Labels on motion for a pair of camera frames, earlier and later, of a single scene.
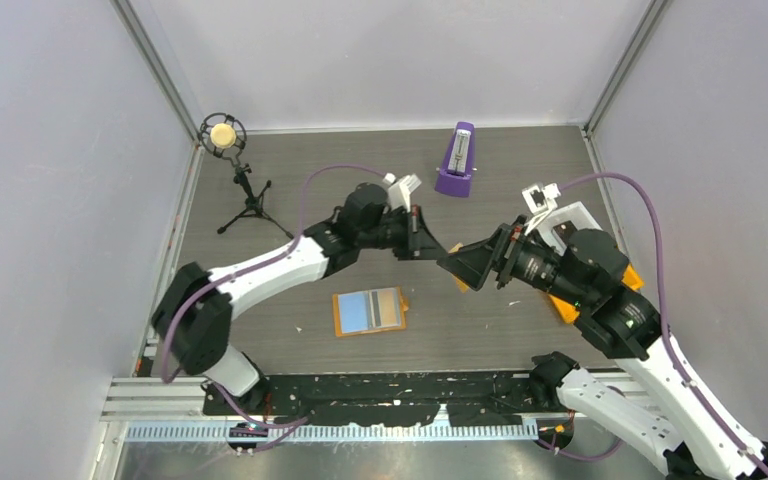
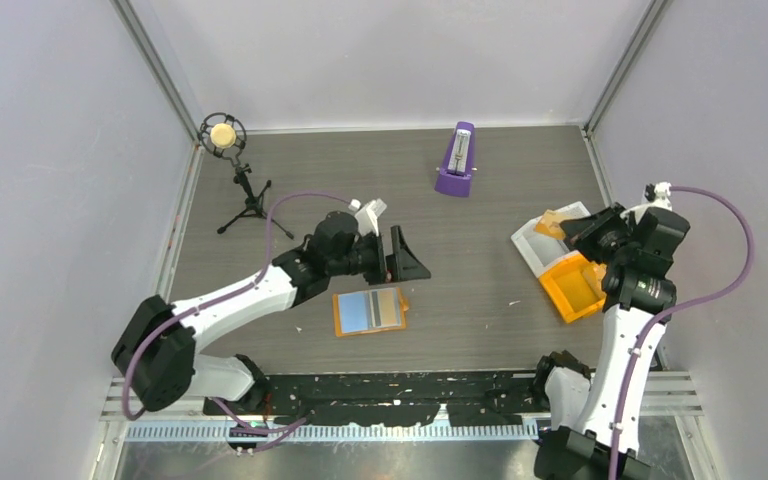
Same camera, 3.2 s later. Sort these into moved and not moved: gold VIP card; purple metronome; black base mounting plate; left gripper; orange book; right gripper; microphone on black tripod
Moved: right gripper; gold VIP card; left gripper
Not moved: microphone on black tripod; purple metronome; black base mounting plate; orange book
